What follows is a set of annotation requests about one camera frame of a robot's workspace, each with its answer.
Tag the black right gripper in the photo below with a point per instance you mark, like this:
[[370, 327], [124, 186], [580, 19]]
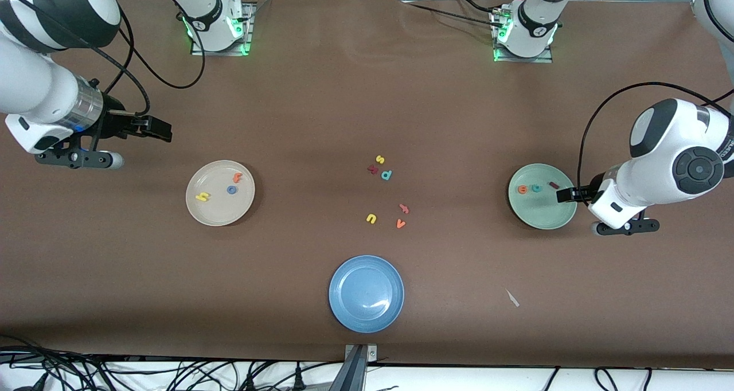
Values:
[[116, 123]]

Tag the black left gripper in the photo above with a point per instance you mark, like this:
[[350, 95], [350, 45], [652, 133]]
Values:
[[594, 187]]

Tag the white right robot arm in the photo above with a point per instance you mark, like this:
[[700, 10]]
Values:
[[34, 87]]

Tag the green plate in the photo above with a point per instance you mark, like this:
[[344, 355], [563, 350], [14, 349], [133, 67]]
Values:
[[533, 213]]

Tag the beige plate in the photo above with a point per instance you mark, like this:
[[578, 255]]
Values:
[[221, 210]]

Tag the white paper scrap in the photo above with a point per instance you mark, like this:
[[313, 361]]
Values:
[[512, 298]]

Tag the pink letter t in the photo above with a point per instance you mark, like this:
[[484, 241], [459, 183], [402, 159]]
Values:
[[404, 208]]

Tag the brown table cover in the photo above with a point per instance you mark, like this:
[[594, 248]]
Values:
[[367, 93]]

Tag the blue plate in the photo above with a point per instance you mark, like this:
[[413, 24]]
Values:
[[367, 293]]

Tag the black power plug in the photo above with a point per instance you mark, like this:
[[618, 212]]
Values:
[[298, 378], [250, 379]]

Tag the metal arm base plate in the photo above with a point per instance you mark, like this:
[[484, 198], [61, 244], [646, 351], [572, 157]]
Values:
[[250, 30], [545, 59]]

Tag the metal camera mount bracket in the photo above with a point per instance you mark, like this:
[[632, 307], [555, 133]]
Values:
[[360, 352]]

